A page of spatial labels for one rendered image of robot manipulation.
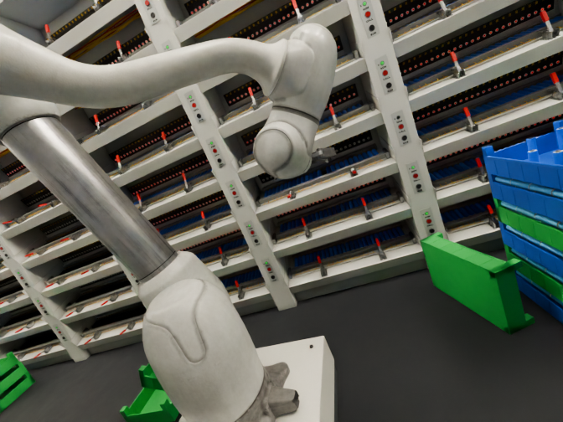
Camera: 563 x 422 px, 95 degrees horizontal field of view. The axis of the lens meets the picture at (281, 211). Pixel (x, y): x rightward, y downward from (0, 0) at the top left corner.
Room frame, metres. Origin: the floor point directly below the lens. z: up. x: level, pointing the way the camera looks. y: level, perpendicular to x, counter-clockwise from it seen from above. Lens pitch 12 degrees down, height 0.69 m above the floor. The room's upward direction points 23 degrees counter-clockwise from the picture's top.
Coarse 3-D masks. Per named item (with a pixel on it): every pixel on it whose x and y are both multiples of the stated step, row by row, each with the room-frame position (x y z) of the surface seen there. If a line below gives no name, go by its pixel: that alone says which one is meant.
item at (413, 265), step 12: (492, 240) 0.93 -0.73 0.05; (408, 264) 1.01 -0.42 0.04; (420, 264) 1.00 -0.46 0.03; (360, 276) 1.07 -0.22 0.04; (372, 276) 1.05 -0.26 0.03; (384, 276) 1.04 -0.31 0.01; (312, 288) 1.12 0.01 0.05; (324, 288) 1.11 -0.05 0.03; (336, 288) 1.10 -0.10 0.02; (300, 300) 1.15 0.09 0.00; (240, 312) 1.23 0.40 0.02; (252, 312) 1.22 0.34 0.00
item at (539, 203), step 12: (492, 180) 0.71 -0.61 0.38; (492, 192) 0.72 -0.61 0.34; (504, 192) 0.67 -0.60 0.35; (516, 192) 0.62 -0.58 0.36; (528, 192) 0.58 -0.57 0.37; (516, 204) 0.63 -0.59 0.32; (528, 204) 0.59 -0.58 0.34; (540, 204) 0.55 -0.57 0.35; (552, 204) 0.51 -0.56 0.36; (552, 216) 0.52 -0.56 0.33
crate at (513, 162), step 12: (552, 132) 0.68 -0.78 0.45; (516, 144) 0.71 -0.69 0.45; (540, 144) 0.69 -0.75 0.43; (552, 144) 0.68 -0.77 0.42; (492, 156) 0.71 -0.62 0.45; (504, 156) 0.71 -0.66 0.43; (516, 156) 0.71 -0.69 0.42; (540, 156) 0.68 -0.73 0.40; (552, 156) 0.65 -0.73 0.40; (492, 168) 0.70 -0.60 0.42; (504, 168) 0.64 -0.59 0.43; (516, 168) 0.60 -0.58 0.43; (528, 168) 0.56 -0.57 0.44; (540, 168) 0.53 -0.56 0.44; (552, 168) 0.50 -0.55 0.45; (528, 180) 0.57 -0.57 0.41; (540, 180) 0.53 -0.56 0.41; (552, 180) 0.50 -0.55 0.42
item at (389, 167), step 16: (368, 144) 1.14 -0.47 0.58; (384, 144) 1.07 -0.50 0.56; (384, 160) 1.01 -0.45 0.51; (368, 176) 0.99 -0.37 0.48; (384, 176) 0.98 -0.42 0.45; (256, 192) 1.24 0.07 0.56; (304, 192) 1.08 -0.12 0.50; (320, 192) 1.04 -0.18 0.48; (336, 192) 1.03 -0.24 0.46; (256, 208) 1.15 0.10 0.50; (272, 208) 1.09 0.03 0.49; (288, 208) 1.08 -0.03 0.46
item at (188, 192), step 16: (192, 160) 1.33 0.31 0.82; (208, 160) 1.32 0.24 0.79; (160, 176) 1.39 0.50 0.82; (176, 176) 1.38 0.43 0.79; (192, 176) 1.34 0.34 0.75; (208, 176) 1.22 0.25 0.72; (144, 192) 1.43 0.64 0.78; (160, 192) 1.35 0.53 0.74; (176, 192) 1.27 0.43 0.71; (192, 192) 1.17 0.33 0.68; (208, 192) 1.16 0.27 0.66; (144, 208) 1.26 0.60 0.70; (160, 208) 1.23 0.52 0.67
